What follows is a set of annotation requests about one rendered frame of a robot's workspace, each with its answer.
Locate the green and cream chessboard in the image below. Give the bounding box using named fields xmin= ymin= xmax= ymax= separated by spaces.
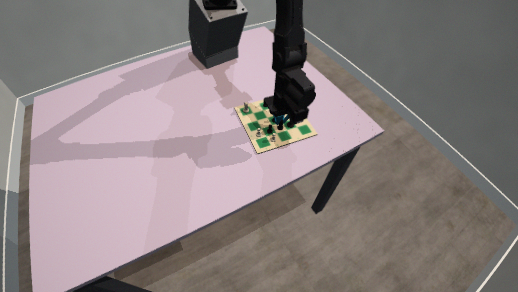
xmin=234 ymin=100 xmax=318 ymax=154

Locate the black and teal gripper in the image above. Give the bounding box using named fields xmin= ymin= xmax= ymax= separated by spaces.
xmin=263 ymin=87 xmax=289 ymax=126

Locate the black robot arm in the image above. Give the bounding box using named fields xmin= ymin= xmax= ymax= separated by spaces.
xmin=202 ymin=0 xmax=316 ymax=125

